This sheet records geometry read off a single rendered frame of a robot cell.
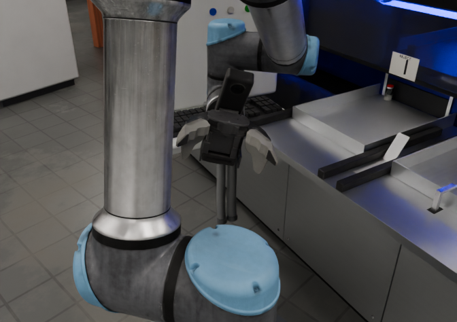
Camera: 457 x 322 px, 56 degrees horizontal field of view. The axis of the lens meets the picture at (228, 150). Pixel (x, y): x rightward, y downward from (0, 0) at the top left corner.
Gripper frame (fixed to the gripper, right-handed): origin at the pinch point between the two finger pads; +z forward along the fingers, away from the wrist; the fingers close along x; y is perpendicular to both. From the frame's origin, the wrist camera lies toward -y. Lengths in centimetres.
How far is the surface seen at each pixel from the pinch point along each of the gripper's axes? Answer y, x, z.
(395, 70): -6, -46, -57
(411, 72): -7, -48, -53
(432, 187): 7.1, -43.1, -15.7
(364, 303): 76, -67, -56
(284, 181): 56, -37, -97
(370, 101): 6, -46, -64
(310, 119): 10, -25, -47
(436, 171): 8, -49, -25
